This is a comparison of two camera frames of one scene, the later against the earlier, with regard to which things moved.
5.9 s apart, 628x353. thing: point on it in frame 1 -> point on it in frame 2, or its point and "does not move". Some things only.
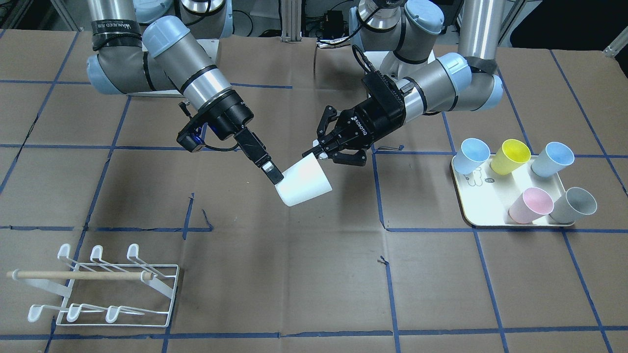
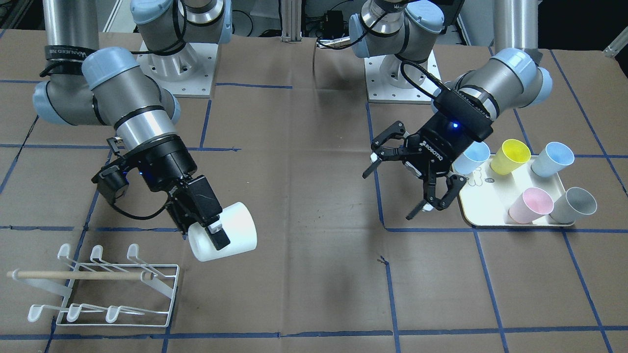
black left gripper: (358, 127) -> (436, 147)
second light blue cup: (555, 157) does not move
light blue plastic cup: (472, 153) does not move
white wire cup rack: (134, 294) does not move
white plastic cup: (304, 181) -> (239, 226)
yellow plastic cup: (511, 154) does not move
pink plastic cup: (533, 204) does not move
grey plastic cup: (574, 203) does not move
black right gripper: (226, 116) -> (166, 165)
